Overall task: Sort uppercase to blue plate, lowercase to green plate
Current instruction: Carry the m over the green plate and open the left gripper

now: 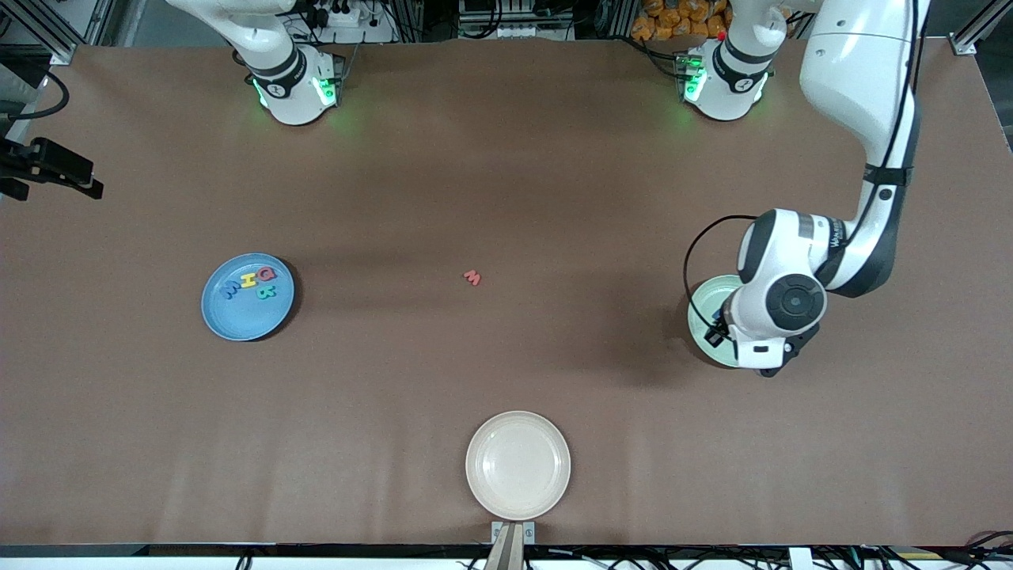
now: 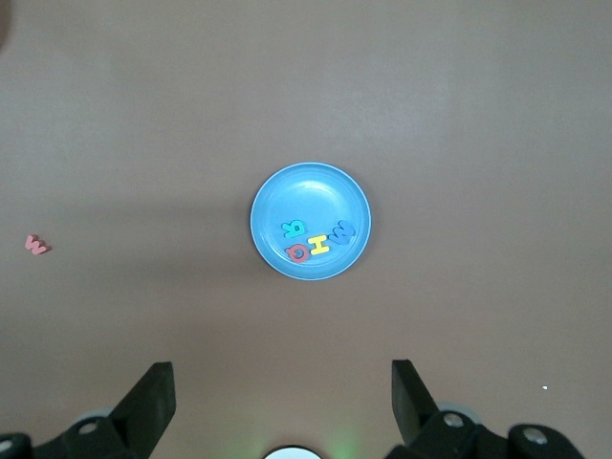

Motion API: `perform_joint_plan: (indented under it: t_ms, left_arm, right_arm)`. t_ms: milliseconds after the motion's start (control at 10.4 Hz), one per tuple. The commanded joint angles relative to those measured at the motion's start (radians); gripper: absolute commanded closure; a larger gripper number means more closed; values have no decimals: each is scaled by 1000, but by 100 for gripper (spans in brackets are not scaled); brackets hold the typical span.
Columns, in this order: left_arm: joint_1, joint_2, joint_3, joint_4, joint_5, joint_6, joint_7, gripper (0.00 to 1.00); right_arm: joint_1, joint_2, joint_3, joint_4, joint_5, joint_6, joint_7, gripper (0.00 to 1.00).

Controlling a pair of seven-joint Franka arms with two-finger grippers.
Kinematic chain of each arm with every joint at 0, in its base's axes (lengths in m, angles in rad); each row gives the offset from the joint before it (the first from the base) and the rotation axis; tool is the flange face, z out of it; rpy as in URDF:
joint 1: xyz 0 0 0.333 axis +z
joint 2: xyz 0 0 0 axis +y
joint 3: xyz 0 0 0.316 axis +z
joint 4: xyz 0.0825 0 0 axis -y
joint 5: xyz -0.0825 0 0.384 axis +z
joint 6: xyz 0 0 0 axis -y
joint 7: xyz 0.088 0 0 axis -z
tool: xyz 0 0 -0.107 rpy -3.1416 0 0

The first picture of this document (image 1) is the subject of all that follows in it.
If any aluminium frame post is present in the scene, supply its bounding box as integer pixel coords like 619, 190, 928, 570
950, 0, 1013, 56
0, 0, 116, 66

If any blue plate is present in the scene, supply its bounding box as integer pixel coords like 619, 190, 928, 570
201, 253, 296, 342

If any aluminium profile bar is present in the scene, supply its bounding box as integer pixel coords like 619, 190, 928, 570
484, 526, 526, 570

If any green plate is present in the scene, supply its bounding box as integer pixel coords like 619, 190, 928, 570
687, 275, 745, 369

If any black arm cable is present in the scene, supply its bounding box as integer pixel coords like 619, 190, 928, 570
6, 71, 70, 122
684, 0, 923, 341

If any beige plate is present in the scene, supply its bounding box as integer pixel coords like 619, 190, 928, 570
465, 410, 571, 522

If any white power strip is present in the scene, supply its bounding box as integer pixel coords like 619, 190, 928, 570
305, 0, 396, 44

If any orange object pile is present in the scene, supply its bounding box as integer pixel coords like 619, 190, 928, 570
631, 0, 733, 42

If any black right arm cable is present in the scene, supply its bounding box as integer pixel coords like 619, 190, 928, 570
6, 71, 70, 122

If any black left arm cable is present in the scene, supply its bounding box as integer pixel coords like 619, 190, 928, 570
684, 0, 923, 341

